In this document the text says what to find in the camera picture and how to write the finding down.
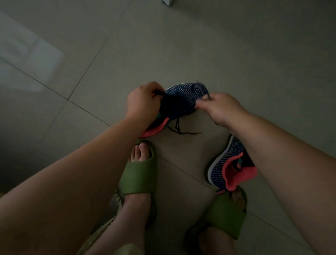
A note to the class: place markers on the person's right hand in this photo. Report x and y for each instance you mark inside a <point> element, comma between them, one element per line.
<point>225,107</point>

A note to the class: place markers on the person's left hand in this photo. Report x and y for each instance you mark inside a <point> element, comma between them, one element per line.
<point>143,105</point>

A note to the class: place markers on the blue knit sneaker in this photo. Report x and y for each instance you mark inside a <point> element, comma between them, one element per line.
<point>183,97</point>
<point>220,165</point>

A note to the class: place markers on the dark blue shoelace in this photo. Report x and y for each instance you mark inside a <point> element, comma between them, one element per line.
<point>178,127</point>

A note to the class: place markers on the person's left forearm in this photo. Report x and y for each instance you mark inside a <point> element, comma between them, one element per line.
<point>57,199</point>

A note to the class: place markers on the person's right forearm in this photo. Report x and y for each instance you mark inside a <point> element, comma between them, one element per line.
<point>291,178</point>

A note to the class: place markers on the person's left leg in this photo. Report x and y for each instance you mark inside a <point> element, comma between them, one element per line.
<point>128,226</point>

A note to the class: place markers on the person's leg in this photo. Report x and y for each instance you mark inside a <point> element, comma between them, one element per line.
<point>215,241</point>
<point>128,226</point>

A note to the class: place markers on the person's right leg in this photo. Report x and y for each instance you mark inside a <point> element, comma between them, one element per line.
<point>215,241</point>

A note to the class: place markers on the green foam slipper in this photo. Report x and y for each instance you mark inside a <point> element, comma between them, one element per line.
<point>225,212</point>
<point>139,176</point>

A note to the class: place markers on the white metal shoe rack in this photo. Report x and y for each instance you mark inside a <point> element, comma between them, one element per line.
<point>168,2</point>

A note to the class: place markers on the olive green shorts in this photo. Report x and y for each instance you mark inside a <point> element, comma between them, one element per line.
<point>97,233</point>

